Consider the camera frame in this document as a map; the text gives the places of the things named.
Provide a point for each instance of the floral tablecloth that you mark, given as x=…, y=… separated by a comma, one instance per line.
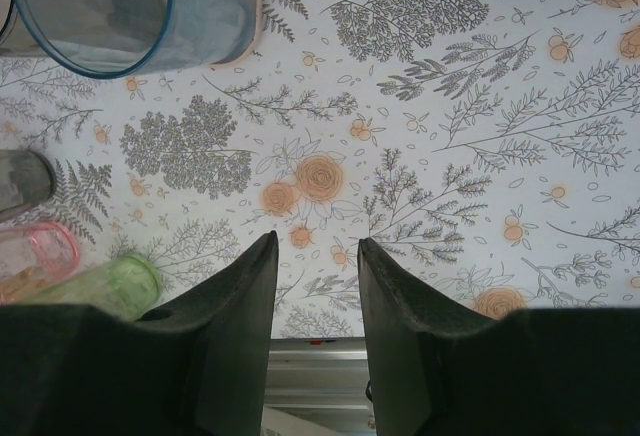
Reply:
x=400, y=131

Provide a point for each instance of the green plastic glass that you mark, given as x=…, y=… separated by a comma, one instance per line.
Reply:
x=120, y=281

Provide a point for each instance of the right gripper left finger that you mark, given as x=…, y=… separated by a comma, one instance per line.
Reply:
x=150, y=371

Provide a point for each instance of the pink plastic glass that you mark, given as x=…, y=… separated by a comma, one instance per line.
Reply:
x=50, y=246

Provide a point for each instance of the amber plastic glass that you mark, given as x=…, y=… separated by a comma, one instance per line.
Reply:
x=20, y=283

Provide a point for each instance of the blue plastic glass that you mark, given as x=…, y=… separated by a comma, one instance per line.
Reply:
x=200, y=6

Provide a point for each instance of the aluminium table frame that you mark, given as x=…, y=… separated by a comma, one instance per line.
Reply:
x=315, y=366

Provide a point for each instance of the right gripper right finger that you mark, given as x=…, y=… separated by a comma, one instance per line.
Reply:
x=475, y=371

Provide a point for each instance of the tall dark grey glass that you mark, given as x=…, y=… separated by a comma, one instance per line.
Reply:
x=6, y=16

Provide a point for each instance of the small dark grey glass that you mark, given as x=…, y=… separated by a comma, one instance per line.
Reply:
x=22, y=181

